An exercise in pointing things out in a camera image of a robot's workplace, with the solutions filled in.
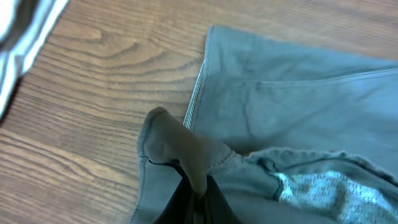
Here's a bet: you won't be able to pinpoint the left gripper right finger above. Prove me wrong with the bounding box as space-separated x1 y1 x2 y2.
203 175 241 224

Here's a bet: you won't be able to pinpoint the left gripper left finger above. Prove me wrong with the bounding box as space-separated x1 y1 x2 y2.
154 178 195 224

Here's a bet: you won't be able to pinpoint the grey shorts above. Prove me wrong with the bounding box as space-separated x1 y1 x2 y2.
132 26 397 223

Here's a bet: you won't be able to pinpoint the folded beige shorts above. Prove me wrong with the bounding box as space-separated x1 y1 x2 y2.
1 0 68 116

